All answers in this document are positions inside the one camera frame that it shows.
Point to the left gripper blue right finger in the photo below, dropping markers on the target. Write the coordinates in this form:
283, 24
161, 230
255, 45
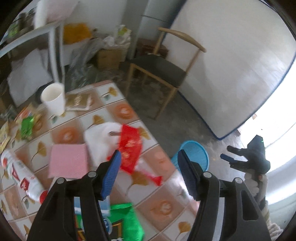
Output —
189, 174

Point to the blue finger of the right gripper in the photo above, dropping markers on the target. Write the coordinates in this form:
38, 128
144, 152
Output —
237, 151
235, 164

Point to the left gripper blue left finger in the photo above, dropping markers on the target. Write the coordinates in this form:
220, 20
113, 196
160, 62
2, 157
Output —
112, 169

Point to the red and white plastic bag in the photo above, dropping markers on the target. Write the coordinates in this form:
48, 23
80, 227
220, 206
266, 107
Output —
102, 140

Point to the green chip bag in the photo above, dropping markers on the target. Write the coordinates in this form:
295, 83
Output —
121, 221

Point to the right forearm light sleeve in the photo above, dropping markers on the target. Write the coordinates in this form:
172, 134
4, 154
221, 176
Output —
274, 230

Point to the blue trash basket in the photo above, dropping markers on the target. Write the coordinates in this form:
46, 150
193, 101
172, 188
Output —
195, 152

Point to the white gloved right hand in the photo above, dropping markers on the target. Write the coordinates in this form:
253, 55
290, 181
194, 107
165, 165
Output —
256, 187

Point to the pink cloth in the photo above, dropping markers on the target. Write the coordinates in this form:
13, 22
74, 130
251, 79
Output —
68, 161

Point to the gold and white box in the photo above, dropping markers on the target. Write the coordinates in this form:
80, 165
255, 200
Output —
78, 102

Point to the white red-capped bottle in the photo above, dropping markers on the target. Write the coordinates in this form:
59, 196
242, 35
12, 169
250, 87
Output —
23, 176

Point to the white paper cup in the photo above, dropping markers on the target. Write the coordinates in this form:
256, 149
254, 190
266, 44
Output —
53, 97

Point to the small green snack packet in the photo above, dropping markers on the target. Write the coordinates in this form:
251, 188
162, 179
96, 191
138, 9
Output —
27, 128

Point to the white mattress blue trim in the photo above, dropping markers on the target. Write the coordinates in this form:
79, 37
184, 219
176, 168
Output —
249, 50

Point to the grey plastic sheet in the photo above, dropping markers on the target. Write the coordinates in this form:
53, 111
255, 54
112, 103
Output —
81, 72

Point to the cardboard box on floor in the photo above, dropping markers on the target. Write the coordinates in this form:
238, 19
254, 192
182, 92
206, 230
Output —
108, 59

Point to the wooden chair dark seat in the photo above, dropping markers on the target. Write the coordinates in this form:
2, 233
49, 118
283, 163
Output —
162, 70

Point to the white pillow under desk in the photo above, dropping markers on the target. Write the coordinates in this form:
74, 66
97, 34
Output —
28, 74

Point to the yellow fluffy item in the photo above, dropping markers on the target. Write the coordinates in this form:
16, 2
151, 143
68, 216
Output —
74, 33

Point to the grey metal desk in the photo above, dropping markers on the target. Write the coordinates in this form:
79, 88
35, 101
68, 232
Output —
53, 33

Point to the grey refrigerator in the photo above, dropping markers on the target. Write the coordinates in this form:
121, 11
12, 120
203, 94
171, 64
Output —
143, 17

